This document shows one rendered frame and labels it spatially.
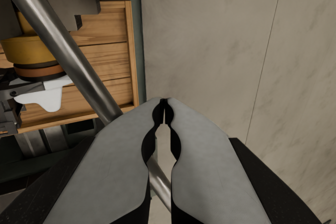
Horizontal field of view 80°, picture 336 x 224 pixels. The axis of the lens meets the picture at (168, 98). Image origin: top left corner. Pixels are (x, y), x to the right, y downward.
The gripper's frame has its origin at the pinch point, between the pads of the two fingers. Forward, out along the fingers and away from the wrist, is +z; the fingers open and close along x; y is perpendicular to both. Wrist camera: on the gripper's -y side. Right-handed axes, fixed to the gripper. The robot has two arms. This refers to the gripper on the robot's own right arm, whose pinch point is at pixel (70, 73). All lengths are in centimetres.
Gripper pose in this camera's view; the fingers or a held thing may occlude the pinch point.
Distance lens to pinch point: 36.2
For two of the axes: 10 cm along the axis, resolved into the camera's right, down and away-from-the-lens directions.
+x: 3.8, 4.6, -8.0
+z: 9.3, -1.7, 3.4
